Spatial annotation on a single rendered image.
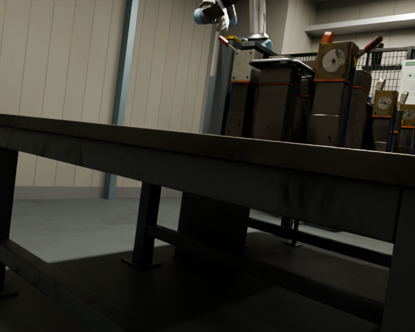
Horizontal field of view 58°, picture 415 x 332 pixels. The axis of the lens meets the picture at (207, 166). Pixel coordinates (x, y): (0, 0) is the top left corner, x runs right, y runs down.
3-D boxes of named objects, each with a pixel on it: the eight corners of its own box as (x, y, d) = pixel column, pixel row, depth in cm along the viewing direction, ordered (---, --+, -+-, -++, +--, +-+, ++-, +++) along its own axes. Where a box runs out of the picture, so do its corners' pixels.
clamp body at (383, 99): (390, 168, 166) (402, 89, 164) (363, 165, 173) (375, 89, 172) (394, 168, 171) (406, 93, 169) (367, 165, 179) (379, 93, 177)
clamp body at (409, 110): (414, 172, 191) (425, 104, 189) (389, 168, 199) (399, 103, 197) (416, 172, 196) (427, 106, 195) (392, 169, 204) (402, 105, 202)
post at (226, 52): (219, 143, 158) (233, 39, 156) (205, 142, 162) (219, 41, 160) (230, 145, 163) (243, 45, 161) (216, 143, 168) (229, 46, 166)
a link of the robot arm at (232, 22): (221, 22, 190) (215, 0, 183) (240, 21, 184) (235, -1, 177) (214, 29, 186) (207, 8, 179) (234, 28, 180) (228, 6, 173)
